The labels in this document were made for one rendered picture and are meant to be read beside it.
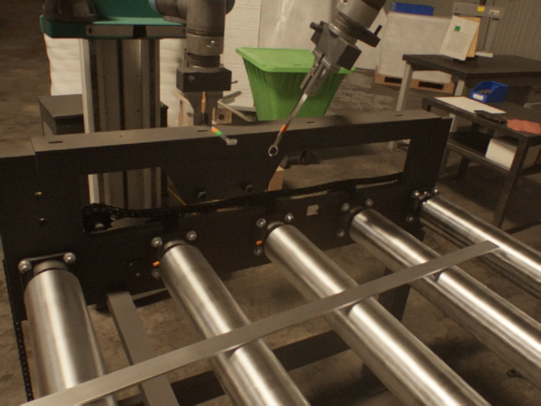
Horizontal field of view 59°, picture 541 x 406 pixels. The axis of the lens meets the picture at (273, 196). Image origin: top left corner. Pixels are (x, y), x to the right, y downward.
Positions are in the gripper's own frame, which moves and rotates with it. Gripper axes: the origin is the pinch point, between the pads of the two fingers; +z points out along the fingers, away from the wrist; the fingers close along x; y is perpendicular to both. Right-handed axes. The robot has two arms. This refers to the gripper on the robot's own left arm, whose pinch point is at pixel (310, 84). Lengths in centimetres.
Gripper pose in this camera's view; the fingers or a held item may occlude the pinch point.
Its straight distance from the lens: 118.1
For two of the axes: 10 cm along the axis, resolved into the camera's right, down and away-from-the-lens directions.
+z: -4.9, 7.5, 4.5
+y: -7.9, -1.6, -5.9
